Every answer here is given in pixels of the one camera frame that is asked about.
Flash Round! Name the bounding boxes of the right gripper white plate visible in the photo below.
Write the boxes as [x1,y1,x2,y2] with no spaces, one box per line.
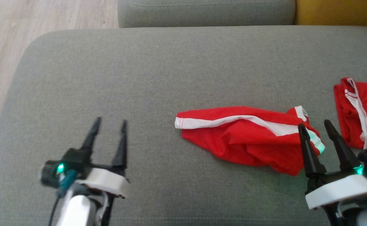
[298,119,367,226]

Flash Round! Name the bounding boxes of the large grey sofa chaise seat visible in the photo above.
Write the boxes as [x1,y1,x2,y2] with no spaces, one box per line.
[0,26,367,226]

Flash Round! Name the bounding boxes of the yellow sofa backrest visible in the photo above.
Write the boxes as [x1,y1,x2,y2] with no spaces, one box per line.
[296,0,367,26]

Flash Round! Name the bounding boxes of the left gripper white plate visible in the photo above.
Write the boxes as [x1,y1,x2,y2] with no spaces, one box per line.
[75,117,130,226]

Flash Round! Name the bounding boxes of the black cable with teal plug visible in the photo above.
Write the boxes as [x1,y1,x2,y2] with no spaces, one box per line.
[48,169,77,226]

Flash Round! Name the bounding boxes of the red mesh shorts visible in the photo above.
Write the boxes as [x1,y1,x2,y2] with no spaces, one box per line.
[175,106,325,176]

